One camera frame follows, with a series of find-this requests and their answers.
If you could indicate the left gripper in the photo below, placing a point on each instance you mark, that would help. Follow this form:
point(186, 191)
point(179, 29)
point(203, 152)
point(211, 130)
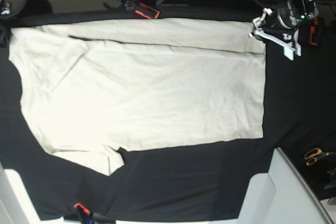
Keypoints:
point(272, 24)

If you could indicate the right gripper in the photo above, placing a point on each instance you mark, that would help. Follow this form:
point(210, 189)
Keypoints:
point(5, 35)

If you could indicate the white T-shirt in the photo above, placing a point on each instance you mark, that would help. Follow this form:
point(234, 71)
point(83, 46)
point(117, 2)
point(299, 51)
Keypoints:
point(89, 89)

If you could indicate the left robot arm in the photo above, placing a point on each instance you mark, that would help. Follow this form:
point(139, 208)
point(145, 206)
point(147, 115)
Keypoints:
point(306, 10)

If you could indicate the orange black clamp right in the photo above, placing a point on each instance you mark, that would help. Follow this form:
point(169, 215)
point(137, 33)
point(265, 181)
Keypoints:
point(312, 31)

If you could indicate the blue orange clamp tool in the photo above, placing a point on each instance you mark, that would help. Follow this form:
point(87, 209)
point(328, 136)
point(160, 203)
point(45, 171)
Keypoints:
point(140, 9)

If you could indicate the black table cloth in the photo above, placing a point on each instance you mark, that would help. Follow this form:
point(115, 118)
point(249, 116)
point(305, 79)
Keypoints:
point(199, 183)

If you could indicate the orange clamp bottom edge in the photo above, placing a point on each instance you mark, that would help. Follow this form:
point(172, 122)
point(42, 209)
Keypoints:
point(80, 206)

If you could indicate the orange handled scissors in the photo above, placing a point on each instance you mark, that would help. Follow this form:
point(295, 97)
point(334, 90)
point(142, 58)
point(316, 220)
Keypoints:
point(316, 154)

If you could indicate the white table frame right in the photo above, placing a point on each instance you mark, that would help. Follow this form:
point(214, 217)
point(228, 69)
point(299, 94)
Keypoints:
point(281, 195)

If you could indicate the white table frame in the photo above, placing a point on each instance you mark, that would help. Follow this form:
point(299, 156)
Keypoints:
point(281, 195)
point(16, 205)

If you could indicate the white table frame left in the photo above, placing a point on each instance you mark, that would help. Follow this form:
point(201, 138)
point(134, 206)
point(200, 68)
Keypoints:
point(16, 205)

